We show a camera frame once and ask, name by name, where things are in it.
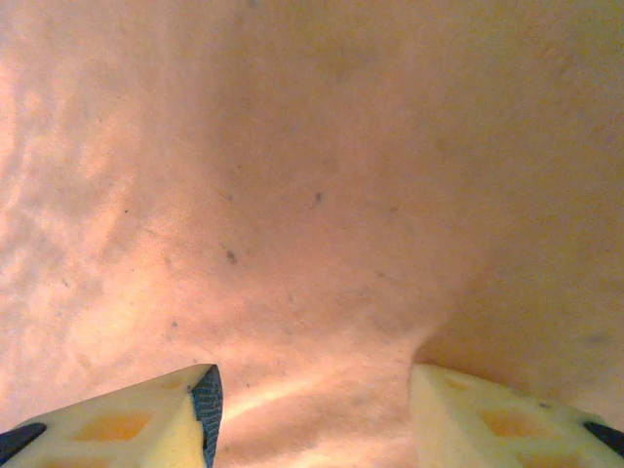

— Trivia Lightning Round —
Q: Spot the orange t-shirt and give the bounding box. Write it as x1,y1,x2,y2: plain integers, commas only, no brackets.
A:
0,0,624,468

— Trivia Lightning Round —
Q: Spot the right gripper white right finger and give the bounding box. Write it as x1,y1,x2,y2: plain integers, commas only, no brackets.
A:
411,363,624,468

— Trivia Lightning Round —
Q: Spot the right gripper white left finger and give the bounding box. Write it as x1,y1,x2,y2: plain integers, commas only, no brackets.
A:
0,363,223,468

